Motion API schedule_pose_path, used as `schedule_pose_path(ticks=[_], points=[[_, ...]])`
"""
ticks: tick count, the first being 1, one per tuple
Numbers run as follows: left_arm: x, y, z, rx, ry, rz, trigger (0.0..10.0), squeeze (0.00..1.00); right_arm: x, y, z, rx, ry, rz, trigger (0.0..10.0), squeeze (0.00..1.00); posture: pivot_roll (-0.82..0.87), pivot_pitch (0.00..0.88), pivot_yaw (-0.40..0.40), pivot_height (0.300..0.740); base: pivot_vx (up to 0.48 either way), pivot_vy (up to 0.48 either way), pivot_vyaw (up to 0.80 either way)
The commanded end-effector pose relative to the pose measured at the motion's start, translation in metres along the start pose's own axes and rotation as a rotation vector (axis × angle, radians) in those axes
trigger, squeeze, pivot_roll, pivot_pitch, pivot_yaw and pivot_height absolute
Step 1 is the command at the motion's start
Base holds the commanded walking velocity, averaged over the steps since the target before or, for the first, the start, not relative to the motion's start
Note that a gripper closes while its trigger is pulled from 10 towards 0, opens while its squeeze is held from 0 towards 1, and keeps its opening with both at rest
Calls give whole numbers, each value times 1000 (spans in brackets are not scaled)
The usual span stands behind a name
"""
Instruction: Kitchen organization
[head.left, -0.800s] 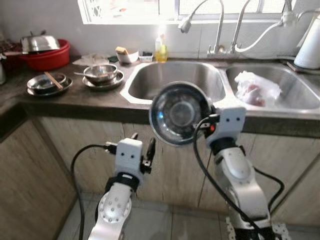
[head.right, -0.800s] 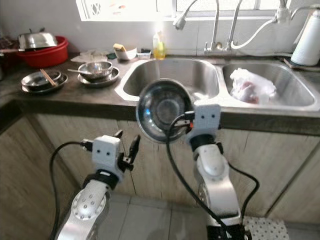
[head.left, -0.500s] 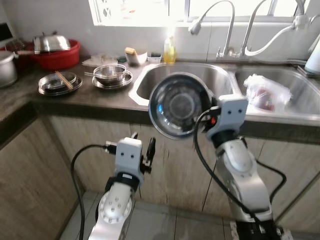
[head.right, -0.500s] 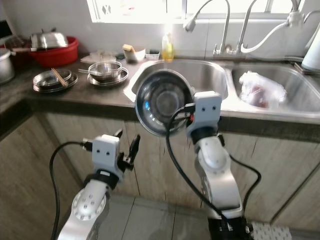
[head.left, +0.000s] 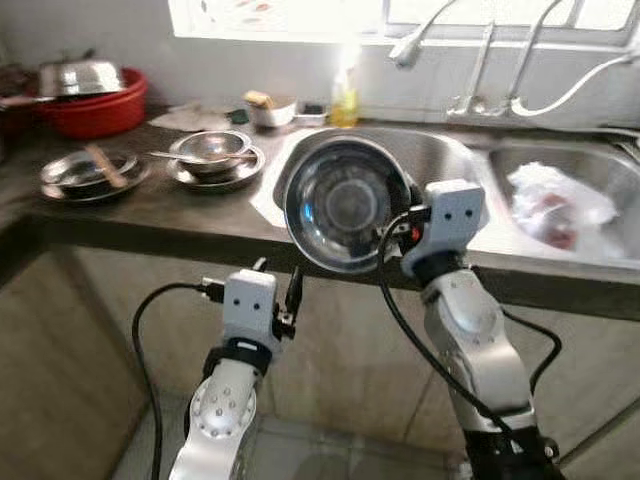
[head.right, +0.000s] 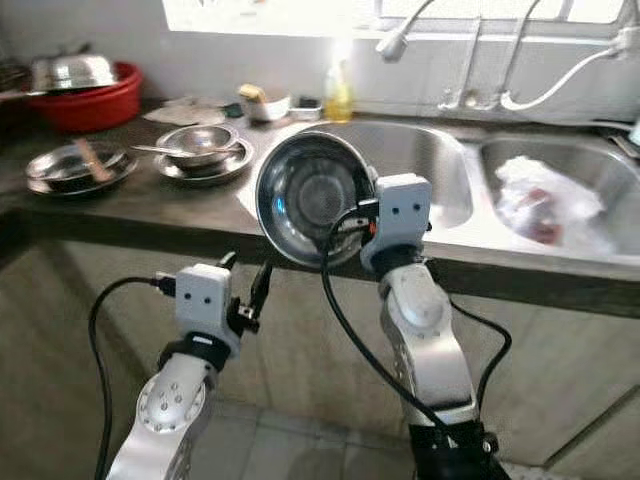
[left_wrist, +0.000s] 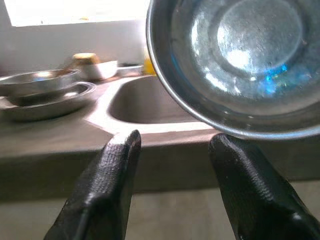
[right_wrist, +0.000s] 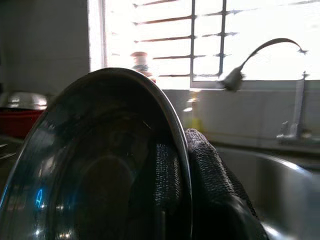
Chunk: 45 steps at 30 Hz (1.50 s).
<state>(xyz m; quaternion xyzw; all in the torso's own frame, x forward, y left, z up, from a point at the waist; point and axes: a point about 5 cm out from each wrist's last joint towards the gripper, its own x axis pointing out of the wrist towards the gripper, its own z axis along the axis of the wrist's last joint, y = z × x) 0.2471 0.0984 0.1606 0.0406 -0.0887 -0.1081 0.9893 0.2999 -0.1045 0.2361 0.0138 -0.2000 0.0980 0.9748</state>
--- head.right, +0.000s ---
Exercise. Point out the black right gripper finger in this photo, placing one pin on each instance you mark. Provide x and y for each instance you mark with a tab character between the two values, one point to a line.
368	192

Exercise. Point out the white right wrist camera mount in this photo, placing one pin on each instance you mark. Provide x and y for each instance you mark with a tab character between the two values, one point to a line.
400	212

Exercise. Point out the dark sponge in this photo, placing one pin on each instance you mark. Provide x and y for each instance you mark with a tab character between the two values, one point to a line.
307	101

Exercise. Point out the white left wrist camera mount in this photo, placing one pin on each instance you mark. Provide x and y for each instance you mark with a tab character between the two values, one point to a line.
205	300

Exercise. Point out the yellow dish soap bottle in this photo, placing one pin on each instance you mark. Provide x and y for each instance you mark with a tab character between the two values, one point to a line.
338	100

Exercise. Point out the domed stainless steel lid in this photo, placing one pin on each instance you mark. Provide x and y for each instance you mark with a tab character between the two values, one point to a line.
75	72

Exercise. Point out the clear plastic bag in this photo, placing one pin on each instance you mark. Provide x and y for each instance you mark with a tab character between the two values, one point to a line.
545	195

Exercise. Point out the stainless steel plate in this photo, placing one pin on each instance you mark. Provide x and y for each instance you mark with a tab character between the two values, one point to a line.
80	188
205	177

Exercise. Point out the wooden chopstick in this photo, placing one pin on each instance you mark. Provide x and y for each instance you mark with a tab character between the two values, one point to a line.
98	162
92	160

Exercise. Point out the yellow sponge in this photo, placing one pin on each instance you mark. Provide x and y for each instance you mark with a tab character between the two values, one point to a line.
252	93

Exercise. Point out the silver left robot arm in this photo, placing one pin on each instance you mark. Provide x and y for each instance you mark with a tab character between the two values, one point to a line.
160	420

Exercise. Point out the small white tray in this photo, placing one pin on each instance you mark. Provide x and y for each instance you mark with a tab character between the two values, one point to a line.
305	113

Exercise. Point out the stainless steel bowl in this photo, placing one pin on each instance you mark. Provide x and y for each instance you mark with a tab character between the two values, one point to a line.
310	195
205	145
55	168

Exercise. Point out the white ceramic bowl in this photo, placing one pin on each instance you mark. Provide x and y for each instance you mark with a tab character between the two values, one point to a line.
270	110

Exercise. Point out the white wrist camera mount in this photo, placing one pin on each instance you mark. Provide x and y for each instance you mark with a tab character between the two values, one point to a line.
400	212
205	300

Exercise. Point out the stainless steel double sink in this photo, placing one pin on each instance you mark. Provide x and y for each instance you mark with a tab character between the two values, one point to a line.
430	150

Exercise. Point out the white dish cloth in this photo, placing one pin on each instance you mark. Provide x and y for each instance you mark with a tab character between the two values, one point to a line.
185	112

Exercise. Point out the stainless steel spoon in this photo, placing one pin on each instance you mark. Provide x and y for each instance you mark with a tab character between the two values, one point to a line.
150	150

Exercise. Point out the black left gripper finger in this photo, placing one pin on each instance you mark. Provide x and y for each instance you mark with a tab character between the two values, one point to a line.
229	260
260	285

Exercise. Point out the red plastic basin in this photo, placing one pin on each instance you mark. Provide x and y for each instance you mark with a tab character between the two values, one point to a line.
85	112

